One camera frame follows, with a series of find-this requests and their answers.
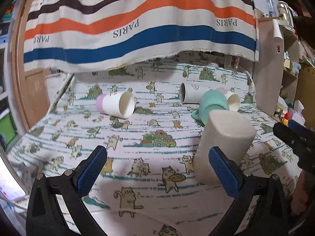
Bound white pink mug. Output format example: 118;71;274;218
216;87;241;112

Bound beige ceramic cup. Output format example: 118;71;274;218
193;110;256;185

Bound clear plastic bottle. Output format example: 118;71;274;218
266;0;277;18

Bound striped Paris fabric curtain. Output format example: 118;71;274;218
23;0;259;73

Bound stacked storage boxes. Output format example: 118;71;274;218
0;4;13;52

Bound glass jar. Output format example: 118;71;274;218
277;1;294;28

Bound cartoon cat bed sheet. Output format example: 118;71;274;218
8;53;301;235

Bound person's right hand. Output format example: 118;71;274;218
291;170;314;215

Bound wooden shelf unit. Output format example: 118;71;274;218
253;18;303;116

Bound blue plush toy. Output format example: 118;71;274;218
292;62;302;75

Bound white wall lamp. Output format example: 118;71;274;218
272;19;283;43

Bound teal ceramic mug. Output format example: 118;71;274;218
191;90;229;125

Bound white cup with logo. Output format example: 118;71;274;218
179;83;210;104

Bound purple tissue box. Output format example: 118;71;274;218
288;100;305;126

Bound red yellow toy figure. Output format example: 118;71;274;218
282;112;290;126

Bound white cup with pink base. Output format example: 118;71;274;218
95;91;135;119

